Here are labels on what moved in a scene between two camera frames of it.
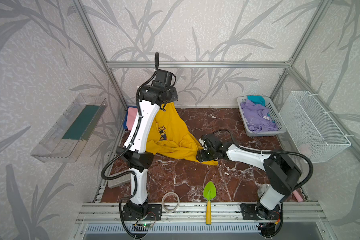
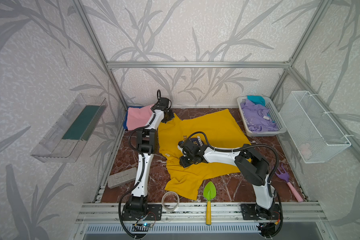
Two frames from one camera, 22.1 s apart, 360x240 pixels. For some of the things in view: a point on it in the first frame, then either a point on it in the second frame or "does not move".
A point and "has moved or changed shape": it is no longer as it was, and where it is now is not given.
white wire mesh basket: [310, 127] does not move
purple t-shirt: [257, 117] does not move
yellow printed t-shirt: [171, 136] has moved or changed shape
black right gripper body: [204, 154] to [185, 161]
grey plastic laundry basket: [263, 133] does not move
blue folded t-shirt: [125, 119] does not move
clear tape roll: [163, 200] does not move
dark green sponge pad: [82, 125] does not move
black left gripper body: [171, 94] to [168, 115]
